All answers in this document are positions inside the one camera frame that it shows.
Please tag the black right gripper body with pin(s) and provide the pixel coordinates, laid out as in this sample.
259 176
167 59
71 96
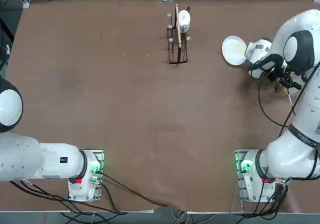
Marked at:
285 75

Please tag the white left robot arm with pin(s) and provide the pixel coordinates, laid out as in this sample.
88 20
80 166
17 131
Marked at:
50 161

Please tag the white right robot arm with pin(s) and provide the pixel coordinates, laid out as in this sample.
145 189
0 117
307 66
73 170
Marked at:
300 108

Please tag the white round plate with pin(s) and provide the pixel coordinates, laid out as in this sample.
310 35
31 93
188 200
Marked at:
232 49

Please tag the wooden rack bar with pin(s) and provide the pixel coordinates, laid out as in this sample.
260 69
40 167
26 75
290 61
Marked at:
179 39

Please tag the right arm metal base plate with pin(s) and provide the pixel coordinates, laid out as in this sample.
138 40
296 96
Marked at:
237 156

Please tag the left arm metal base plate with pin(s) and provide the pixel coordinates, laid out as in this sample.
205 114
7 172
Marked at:
100 153

